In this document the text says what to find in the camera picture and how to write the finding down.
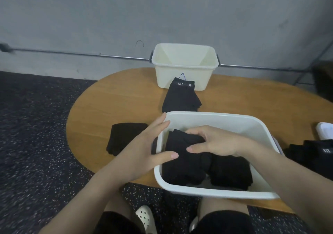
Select person's left hand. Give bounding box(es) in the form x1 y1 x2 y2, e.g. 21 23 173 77
106 113 179 184

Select person's right hand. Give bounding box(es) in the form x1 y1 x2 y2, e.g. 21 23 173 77
186 125 256 157

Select white plastic bin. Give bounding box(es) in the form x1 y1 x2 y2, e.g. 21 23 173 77
150 43 220 91
154 111 284 200

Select pile of black gloves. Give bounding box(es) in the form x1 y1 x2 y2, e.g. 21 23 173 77
106 122 157 156

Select stack of black gloves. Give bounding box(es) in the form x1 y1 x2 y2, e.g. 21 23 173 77
106 122 157 156

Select black fingerless glove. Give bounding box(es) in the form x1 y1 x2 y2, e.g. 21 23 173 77
162 77 203 113
285 139 333 181

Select black strapped glove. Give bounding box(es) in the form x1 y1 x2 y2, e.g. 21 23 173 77
162 77 203 113

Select person's right forearm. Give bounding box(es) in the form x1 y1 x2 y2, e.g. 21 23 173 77
242 138 333 234

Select person's left forearm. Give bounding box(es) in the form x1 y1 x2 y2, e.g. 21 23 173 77
39 166 136 234

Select person's left leg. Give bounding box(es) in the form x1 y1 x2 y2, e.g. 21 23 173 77
104 187 137 216

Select person's left white shoe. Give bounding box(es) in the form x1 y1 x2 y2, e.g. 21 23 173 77
135 205 158 234

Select person's white shoe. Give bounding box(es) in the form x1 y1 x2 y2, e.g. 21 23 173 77
188 216 199 234
135 205 158 234

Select person's black shorts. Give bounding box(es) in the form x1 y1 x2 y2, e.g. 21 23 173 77
94 209 256 234

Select person's right white shoe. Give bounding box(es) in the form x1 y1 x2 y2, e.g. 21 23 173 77
188 216 199 234

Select white flat tray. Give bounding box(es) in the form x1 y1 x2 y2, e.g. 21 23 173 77
316 122 333 141

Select metal rack frame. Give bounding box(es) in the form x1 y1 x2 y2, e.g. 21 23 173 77
294 39 333 102

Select grey wall pipe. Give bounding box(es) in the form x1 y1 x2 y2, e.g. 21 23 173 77
0 43 305 73

